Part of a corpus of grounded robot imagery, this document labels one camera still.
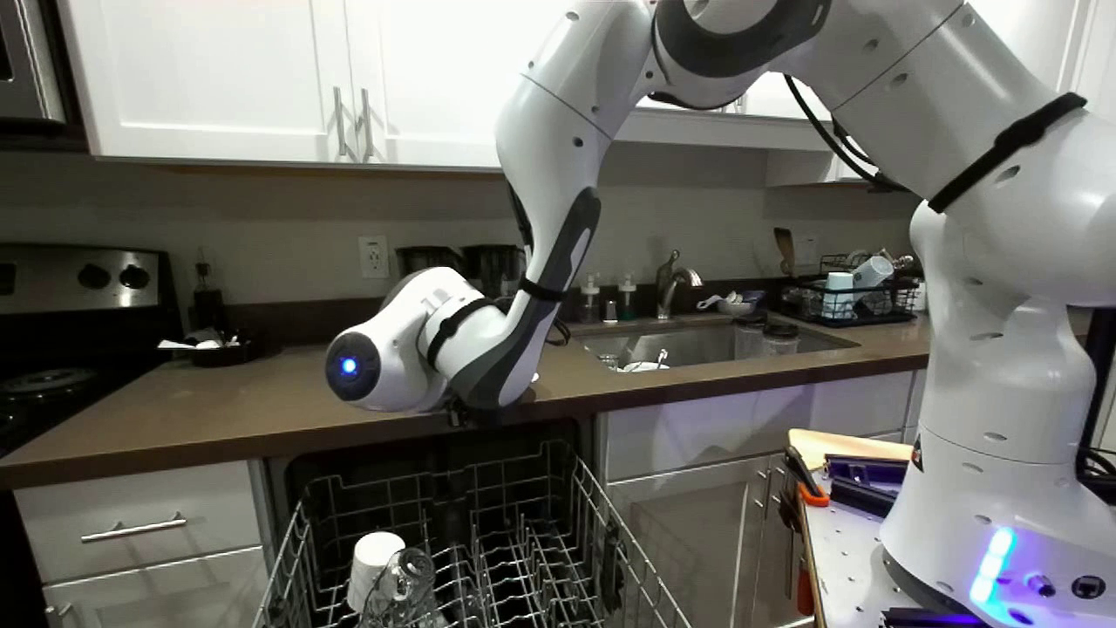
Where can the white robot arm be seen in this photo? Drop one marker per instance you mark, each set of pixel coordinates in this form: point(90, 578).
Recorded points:
point(1018, 229)

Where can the dish drying rack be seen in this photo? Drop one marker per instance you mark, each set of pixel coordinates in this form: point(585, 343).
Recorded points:
point(865, 295)

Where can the small dish on counter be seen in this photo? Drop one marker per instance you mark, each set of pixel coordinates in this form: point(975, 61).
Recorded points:
point(206, 351)

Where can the stainless kitchen sink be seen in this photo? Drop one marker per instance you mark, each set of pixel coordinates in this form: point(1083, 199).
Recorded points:
point(693, 343)

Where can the chrome sink faucet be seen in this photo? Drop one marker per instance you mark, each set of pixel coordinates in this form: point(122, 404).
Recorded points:
point(669, 281)

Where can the white cup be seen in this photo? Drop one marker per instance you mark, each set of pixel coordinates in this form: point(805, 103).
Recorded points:
point(372, 557)

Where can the clear drinking glass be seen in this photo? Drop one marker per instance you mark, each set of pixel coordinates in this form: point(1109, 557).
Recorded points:
point(401, 595)

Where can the white upper cabinet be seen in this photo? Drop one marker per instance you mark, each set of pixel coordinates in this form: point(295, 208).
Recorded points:
point(433, 83)

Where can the black electric stove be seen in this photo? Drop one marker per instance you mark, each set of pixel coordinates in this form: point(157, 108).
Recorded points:
point(74, 327)

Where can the white lower cabinet drawer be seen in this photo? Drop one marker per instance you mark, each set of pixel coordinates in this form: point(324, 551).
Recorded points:
point(103, 524)

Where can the metal wire dishwasher rack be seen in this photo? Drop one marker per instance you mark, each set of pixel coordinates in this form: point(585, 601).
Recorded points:
point(512, 531)

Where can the orange handled black tool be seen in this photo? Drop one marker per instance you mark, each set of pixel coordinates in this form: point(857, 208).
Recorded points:
point(811, 492)

